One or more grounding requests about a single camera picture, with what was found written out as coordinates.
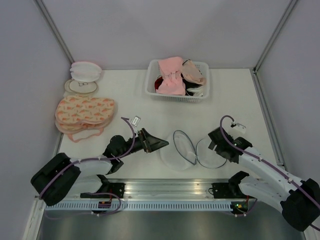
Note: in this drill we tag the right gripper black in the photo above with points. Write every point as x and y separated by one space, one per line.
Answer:
211 145

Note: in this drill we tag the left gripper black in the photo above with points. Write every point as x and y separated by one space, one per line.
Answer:
152 142

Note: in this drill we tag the white mesh laundry bag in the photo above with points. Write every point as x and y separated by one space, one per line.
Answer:
181 154

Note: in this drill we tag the peach beige bra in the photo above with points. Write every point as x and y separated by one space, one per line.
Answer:
192 74

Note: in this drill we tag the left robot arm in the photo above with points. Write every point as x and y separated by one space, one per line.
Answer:
63 176

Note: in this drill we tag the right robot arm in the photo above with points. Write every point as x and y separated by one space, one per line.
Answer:
296 199

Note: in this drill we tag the pink bra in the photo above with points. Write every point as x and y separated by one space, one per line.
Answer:
170 70

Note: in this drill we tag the white bra in basket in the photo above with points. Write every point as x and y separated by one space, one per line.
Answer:
199 92

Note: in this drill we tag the dark red bra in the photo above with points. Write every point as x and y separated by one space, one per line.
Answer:
158 82

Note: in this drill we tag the black bra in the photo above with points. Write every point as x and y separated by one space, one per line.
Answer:
190 88

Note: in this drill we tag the white pink-edged flat bag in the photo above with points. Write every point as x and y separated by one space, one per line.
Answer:
85 134

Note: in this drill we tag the beige round laundry bag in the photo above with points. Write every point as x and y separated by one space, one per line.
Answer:
74 87

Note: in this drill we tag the white pink-trimmed laundry bags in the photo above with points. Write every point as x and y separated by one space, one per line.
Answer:
84 71

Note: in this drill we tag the white plastic basket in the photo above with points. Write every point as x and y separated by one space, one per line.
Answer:
153 73

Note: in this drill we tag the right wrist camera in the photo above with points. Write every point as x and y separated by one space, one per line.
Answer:
237 130

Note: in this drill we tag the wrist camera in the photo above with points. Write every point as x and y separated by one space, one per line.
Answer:
135 121
237 130

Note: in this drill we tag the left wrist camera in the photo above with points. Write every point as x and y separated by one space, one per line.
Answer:
135 121

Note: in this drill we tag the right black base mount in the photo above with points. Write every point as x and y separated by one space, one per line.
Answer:
223 190

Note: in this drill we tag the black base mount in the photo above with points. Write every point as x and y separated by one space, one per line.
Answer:
223 190
116 188

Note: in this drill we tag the aluminium front rail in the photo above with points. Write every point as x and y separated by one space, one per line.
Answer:
187 189

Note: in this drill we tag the aluminium rail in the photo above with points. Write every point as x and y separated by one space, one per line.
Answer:
187 189
271 129

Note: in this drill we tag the right side aluminium rail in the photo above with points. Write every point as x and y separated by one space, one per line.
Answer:
271 129

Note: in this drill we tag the white slotted cable duct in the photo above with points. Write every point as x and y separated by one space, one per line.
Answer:
224 206

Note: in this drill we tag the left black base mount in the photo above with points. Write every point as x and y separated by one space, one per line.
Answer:
116 188

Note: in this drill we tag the right aluminium frame post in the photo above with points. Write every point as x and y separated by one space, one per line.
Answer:
275 34

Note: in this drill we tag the aluminium frame post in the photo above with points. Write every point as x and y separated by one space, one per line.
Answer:
275 34
54 29

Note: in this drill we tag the left aluminium frame post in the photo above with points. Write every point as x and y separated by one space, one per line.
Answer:
54 29

